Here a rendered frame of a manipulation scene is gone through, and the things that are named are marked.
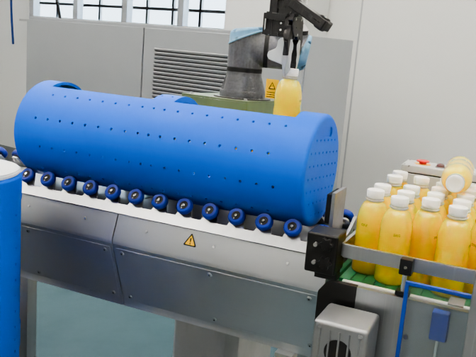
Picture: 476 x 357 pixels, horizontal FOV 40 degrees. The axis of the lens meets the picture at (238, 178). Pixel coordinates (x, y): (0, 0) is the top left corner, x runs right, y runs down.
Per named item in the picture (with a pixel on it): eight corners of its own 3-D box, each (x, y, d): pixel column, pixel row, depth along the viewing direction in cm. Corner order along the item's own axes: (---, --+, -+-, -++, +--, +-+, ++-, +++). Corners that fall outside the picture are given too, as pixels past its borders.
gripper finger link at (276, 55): (267, 75, 164) (273, 38, 163) (289, 77, 161) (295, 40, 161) (262, 73, 161) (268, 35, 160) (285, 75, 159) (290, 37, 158)
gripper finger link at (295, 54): (278, 72, 170) (278, 36, 167) (299, 74, 168) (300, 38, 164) (273, 74, 168) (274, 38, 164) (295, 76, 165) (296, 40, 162)
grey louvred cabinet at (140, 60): (80, 212, 506) (86, 21, 476) (325, 289, 386) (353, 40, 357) (20, 224, 463) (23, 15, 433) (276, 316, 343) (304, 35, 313)
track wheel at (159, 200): (160, 193, 175) (156, 189, 174) (172, 199, 173) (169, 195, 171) (149, 206, 174) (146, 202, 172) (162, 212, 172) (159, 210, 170)
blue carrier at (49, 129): (72, 171, 213) (80, 83, 209) (330, 219, 178) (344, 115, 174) (8, 176, 187) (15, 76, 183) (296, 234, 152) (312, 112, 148)
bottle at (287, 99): (265, 143, 166) (272, 73, 162) (276, 140, 172) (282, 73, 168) (290, 147, 163) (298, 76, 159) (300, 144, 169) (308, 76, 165)
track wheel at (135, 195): (136, 188, 178) (133, 184, 176) (148, 195, 176) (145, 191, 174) (126, 201, 177) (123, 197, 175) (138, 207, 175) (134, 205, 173)
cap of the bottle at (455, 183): (459, 171, 146) (459, 173, 144) (467, 187, 146) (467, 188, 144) (443, 178, 147) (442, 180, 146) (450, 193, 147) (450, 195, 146)
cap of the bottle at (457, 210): (445, 214, 136) (446, 206, 135) (450, 211, 139) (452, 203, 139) (464, 218, 134) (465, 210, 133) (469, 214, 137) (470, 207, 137)
